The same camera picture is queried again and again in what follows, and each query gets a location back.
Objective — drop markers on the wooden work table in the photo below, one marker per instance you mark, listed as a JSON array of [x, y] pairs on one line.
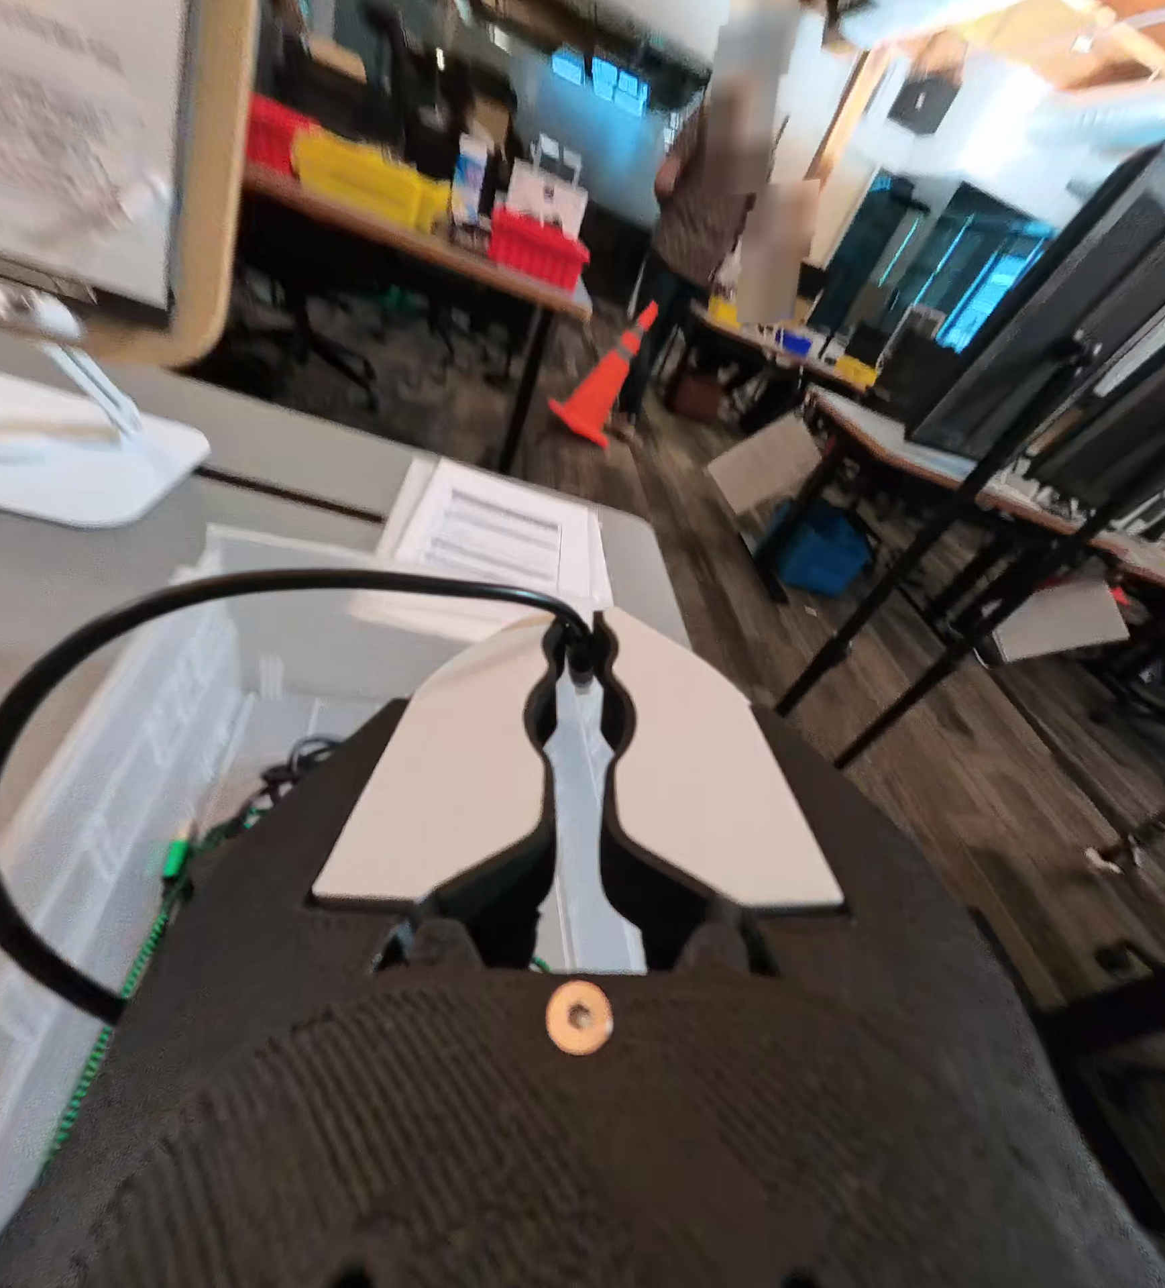
[[442, 252]]

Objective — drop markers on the white board stand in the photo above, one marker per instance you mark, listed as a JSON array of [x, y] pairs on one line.
[[90, 472]]

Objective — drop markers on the black monitor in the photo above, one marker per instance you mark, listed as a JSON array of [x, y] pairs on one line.
[[1056, 302], [1145, 422]]

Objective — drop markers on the blue white carton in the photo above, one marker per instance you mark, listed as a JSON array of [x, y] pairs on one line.
[[472, 181]]

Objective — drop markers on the printed sheets in clear sleeve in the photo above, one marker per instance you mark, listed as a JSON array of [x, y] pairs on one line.
[[502, 534]]

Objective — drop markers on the grey panel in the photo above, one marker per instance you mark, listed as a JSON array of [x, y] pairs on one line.
[[1059, 619], [763, 468]]

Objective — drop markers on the blue plastic bin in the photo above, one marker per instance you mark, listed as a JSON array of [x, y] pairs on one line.
[[824, 554]]

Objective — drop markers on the orange traffic cone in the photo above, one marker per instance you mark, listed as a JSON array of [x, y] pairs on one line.
[[591, 398]]

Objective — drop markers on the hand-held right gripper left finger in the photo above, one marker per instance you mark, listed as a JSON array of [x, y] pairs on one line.
[[431, 785]]

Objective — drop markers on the clear plastic bin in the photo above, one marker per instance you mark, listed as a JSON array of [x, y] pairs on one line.
[[140, 755]]

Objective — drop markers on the grey desk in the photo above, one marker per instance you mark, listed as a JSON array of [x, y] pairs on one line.
[[291, 422]]

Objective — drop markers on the long work table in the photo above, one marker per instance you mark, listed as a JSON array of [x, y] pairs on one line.
[[884, 433]]

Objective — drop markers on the white upright cards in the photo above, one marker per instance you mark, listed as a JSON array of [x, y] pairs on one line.
[[547, 187]]

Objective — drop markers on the black ceiling speaker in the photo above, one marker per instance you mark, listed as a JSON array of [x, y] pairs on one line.
[[921, 105]]

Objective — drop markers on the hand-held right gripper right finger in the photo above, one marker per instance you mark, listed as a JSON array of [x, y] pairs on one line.
[[713, 785]]

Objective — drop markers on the yellow plastic bin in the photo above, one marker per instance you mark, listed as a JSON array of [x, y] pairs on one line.
[[360, 181]]

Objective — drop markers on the red plastic bin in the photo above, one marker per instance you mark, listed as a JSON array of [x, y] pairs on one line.
[[537, 252], [275, 137]]

